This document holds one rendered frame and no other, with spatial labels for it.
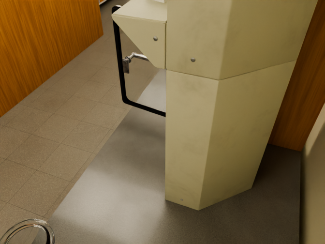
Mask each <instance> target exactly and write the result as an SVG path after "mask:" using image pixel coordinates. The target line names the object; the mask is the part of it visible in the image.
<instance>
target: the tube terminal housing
mask: <svg viewBox="0 0 325 244"><path fill-rule="evenodd" d="M317 1H318V0H167V53H166V69H167V70H166V129H165V200H168V201H171V202H174V203H177V204H180V205H183V206H186V207H189V208H192V209H195V210H201V209H203V208H206V207H208V206H210V205H213V204H215V203H218V202H220V201H222V200H225V199H227V198H230V197H232V196H234V195H237V194H239V193H242V192H244V191H246V190H249V189H251V188H252V185H253V182H254V179H255V176H256V174H257V171H258V168H259V166H260V163H261V160H262V157H263V154H264V152H265V149H266V145H267V143H268V140H269V137H270V134H271V131H272V129H273V126H274V123H275V120H276V117H277V114H278V112H279V109H280V107H281V103H282V100H283V98H284V95H285V92H286V89H287V86H288V84H289V81H290V78H291V75H292V72H293V69H294V67H295V63H296V60H297V58H298V55H299V52H300V50H301V47H302V44H303V41H304V38H305V36H306V33H307V30H308V27H309V24H310V21H311V18H312V15H313V13H314V10H315V7H316V4H317Z"/></svg>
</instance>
